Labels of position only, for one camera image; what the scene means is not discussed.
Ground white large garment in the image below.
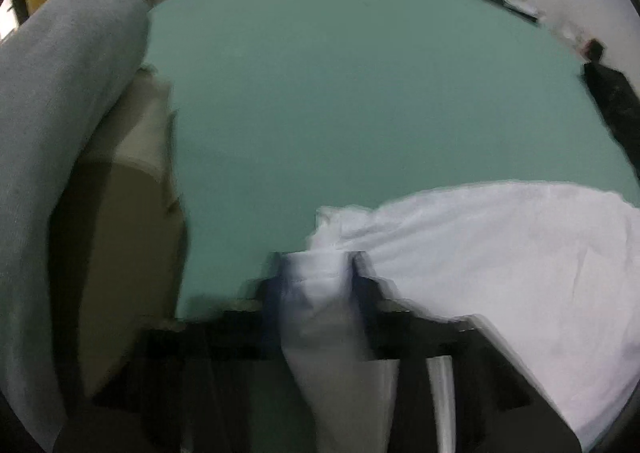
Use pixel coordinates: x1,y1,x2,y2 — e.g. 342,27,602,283
283,182,639,450

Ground green bed sheet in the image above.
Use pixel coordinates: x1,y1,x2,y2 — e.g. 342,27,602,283
146,0,639,319

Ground grey folded garment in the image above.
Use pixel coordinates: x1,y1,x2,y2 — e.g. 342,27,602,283
1,0,150,451

